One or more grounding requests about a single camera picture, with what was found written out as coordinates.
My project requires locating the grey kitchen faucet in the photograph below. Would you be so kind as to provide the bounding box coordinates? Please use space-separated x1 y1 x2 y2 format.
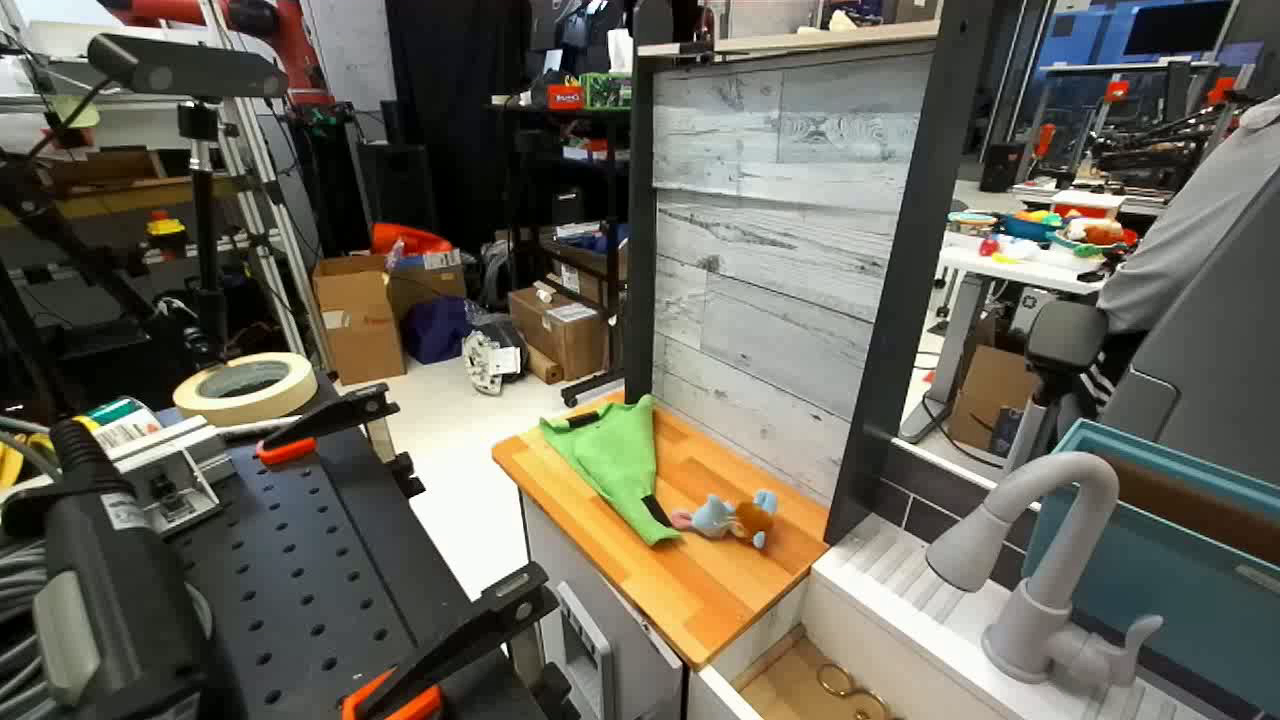
924 452 1162 697

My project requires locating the black orange clamp lower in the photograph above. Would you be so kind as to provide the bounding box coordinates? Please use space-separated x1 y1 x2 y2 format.
334 565 554 720

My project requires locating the white sink basin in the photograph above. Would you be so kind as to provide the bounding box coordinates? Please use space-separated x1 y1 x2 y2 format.
688 515 1271 720

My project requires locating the cardboard box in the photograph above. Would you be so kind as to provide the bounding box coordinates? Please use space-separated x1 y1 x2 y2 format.
310 254 405 384
506 287 602 381

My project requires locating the wooden counter top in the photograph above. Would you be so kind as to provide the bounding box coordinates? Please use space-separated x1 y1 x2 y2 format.
491 413 826 666

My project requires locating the black vertical post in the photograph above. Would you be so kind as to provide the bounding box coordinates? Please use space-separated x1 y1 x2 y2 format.
824 0 996 544

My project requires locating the person in grey shirt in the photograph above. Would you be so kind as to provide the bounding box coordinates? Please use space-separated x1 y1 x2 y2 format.
1096 94 1280 331

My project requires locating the teal dish rack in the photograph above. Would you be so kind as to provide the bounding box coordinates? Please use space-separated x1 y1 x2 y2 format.
1059 421 1280 716

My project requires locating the green cloth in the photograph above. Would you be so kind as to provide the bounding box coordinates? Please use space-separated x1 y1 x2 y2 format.
539 396 673 544

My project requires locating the small plush toy animal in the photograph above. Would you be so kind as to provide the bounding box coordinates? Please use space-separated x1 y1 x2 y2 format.
673 488 781 552

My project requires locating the roll of masking tape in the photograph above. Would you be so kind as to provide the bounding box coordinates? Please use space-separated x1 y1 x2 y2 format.
172 353 317 422

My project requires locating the black camera on stand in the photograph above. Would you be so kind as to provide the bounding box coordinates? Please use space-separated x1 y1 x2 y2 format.
89 31 287 100

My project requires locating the black perforated work table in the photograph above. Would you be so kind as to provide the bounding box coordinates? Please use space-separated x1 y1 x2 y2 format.
172 433 467 720

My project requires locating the black orange clamp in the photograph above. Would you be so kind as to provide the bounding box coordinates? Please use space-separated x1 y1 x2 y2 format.
334 565 554 720
254 384 399 467

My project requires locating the cardboard box left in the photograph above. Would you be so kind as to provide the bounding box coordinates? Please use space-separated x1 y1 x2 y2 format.
310 254 405 384

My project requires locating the cardboard box centre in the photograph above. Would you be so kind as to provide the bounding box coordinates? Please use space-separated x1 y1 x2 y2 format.
506 287 602 381

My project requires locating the black orange clamp upper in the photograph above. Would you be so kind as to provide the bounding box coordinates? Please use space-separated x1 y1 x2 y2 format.
254 384 399 467

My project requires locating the grey wood backsplash panel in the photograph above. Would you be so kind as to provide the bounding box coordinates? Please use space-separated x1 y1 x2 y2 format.
651 47 926 501

